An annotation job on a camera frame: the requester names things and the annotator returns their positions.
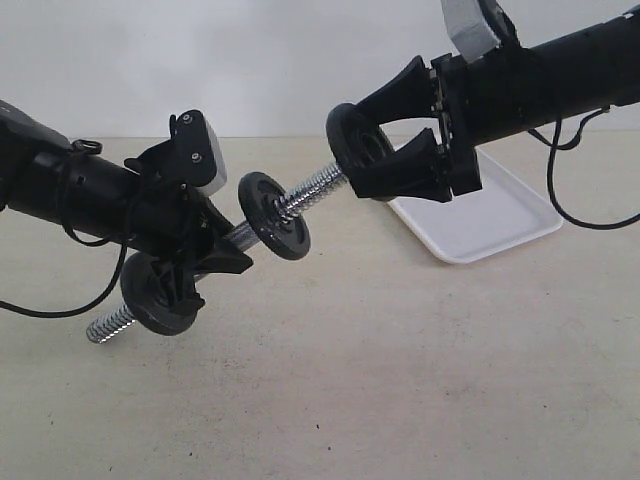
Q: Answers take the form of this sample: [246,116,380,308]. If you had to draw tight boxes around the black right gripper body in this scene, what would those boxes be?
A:
[431,53,482,196]

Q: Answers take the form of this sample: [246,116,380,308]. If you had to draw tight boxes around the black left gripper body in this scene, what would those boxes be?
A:
[125,144,213,257]

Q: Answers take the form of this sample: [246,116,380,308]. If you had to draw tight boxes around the black weight plate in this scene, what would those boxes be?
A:
[325,103,394,192]
[238,171,311,261]
[120,253,198,336]

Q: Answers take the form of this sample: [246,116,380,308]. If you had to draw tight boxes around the chrome threaded dumbbell bar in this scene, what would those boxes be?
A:
[86,163,347,344]

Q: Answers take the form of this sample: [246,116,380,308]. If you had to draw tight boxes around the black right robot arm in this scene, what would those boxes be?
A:
[336,10,639,203]

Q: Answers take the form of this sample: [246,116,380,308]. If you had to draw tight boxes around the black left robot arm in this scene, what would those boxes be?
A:
[1,102,253,305]

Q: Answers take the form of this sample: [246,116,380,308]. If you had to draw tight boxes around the white rectangular plastic tray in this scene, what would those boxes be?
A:
[389,149,564,265]

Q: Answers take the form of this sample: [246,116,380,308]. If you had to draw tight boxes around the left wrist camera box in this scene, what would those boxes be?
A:
[168,109,227,197]

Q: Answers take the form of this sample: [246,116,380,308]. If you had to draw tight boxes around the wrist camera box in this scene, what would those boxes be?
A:
[168,109,227,197]
[441,0,520,64]

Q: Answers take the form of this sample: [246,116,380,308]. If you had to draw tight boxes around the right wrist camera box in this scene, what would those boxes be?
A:
[441,0,520,64]

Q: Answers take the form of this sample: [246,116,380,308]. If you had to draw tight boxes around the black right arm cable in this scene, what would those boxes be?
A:
[527,104,640,230]

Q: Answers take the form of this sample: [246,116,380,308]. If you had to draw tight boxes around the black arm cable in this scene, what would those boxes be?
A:
[527,104,640,230]
[0,139,151,318]

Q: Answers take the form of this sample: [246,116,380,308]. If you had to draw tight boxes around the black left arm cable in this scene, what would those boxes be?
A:
[0,139,151,318]

